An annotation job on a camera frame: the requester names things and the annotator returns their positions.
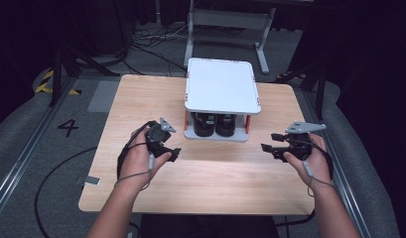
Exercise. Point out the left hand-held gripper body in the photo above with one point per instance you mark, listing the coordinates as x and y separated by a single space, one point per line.
157 139

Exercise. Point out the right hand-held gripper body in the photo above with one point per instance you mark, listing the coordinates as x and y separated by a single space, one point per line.
299 145

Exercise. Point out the black shoe with blue accents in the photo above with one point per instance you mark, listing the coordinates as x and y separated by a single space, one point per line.
203 127

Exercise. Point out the black shoe with green accents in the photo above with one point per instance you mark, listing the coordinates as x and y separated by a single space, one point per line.
226 127

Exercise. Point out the white shoe rack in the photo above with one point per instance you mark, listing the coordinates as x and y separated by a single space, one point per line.
220 86

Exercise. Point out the person's right hand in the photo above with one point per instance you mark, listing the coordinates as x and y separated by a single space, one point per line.
319 168

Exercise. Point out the person's left hand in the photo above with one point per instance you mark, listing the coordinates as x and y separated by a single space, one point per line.
136 165

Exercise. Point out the black tripod stand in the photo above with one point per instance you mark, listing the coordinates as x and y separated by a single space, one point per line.
318 86
60 69

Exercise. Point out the small grey floor tag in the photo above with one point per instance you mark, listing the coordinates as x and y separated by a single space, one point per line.
89 180

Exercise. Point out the person's dark clothing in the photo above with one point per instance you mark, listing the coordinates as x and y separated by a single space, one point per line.
207 227

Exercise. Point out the yellow and black hazard tape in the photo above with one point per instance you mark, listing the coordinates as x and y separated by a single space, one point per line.
46 84

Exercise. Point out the grey metal stand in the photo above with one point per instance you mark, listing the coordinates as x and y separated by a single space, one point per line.
228 18

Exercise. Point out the metal floor rail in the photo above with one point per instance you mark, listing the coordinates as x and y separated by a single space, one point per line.
31 145
342 185

